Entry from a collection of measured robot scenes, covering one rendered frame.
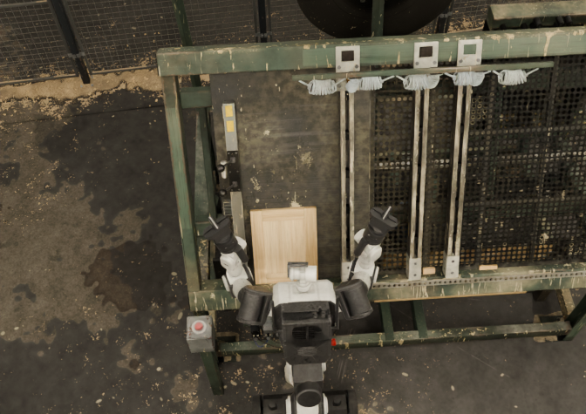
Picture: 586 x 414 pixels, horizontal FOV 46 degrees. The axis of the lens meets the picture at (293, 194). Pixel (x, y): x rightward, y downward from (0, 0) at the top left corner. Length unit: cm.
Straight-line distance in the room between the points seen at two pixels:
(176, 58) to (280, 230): 96
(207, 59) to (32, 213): 246
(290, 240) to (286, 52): 94
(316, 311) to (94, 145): 285
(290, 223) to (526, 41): 132
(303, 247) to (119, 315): 156
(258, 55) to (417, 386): 225
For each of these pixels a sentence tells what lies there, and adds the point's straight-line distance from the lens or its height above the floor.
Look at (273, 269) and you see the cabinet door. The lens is 345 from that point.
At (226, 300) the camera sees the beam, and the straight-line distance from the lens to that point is 351.
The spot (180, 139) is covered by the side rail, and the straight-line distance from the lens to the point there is 312.
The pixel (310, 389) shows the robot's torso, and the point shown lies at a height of 108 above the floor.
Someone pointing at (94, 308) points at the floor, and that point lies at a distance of 459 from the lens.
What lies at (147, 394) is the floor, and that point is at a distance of 430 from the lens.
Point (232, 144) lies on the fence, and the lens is 313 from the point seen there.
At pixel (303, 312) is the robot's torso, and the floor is 139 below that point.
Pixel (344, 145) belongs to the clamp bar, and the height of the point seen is 155.
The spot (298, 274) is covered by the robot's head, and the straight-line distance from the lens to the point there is 290.
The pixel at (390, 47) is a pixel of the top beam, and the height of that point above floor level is 194.
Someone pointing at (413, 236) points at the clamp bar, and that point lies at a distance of 337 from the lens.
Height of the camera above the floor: 401
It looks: 56 degrees down
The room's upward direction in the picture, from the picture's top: 1 degrees counter-clockwise
